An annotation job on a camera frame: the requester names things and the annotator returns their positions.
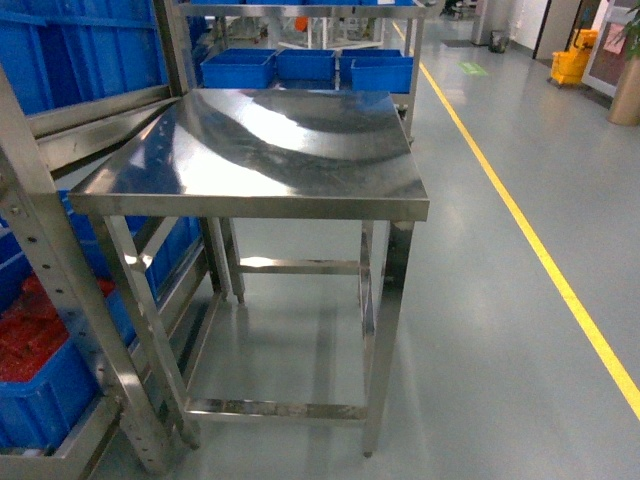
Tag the blue bin with red parts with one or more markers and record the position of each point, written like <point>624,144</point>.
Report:
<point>45,384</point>

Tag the small steel table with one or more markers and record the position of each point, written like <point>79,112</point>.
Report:
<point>221,154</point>

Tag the yellow mop bucket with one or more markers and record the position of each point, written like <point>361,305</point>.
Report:
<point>569,66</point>

